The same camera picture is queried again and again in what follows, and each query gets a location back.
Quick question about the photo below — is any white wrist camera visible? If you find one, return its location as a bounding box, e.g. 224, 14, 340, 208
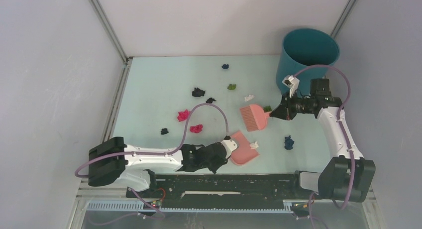
283, 75, 300, 98
221, 136, 239, 156

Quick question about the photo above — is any pink plastic dustpan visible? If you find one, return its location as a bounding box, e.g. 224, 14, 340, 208
230, 131, 259, 166

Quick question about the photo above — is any dark blue paper scrap right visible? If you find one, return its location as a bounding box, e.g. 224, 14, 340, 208
284, 135, 295, 150

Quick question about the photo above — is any teal plastic bucket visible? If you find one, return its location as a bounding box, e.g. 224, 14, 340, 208
276, 28, 340, 94

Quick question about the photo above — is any pink plastic hand brush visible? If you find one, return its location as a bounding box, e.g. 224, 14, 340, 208
239, 104, 271, 132

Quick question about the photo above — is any large black paper scrap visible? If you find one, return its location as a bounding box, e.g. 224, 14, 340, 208
192, 87, 206, 98

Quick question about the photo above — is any small black paper scrap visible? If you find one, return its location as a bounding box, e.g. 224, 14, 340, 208
206, 98, 216, 104

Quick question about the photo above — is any white paper scrap lower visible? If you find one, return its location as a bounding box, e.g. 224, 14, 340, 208
250, 141, 259, 149

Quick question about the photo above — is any white paper scrap upper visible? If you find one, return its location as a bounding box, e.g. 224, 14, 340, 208
244, 95, 255, 102

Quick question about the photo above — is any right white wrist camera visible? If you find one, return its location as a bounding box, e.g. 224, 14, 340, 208
283, 75, 300, 98

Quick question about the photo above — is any green paper scrap far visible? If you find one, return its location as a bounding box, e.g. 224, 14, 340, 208
227, 84, 237, 91

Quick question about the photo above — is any white paper scrap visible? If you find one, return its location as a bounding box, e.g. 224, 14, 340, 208
250, 141, 259, 149
244, 95, 255, 102

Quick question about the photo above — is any black paper scrap lower left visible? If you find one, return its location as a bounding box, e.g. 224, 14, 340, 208
160, 128, 169, 135

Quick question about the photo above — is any magenta paper scrap large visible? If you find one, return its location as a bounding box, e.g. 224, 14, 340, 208
177, 110, 191, 122

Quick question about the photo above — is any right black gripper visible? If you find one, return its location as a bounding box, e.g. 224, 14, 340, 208
270, 90, 314, 120

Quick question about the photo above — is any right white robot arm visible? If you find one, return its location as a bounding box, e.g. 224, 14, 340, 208
270, 76, 376, 203

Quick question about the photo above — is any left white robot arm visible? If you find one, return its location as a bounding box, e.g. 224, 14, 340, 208
88, 136, 239, 198

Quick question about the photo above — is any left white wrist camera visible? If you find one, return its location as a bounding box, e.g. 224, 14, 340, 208
221, 136, 239, 156

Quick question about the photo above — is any magenta paper scrap small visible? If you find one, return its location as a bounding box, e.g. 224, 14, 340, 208
190, 124, 203, 133

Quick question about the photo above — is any green paper scrap near brush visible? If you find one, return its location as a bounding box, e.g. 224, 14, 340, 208
263, 106, 273, 113

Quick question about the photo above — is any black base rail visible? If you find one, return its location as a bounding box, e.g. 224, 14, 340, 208
138, 174, 311, 211

